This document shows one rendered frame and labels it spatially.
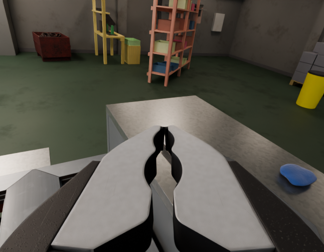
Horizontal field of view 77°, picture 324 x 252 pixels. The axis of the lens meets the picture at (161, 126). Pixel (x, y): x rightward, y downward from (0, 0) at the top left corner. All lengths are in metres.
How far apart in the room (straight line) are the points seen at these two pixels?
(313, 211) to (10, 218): 0.96
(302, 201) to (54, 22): 7.61
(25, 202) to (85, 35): 7.21
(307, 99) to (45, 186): 5.15
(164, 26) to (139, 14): 3.48
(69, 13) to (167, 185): 7.39
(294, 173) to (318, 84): 4.55
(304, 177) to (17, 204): 1.01
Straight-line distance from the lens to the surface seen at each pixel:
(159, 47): 4.87
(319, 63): 6.98
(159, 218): 0.73
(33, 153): 1.35
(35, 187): 0.97
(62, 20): 7.79
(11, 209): 0.92
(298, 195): 0.81
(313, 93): 5.38
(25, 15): 7.84
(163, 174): 0.68
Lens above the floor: 1.51
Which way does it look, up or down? 29 degrees down
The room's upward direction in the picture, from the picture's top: 7 degrees clockwise
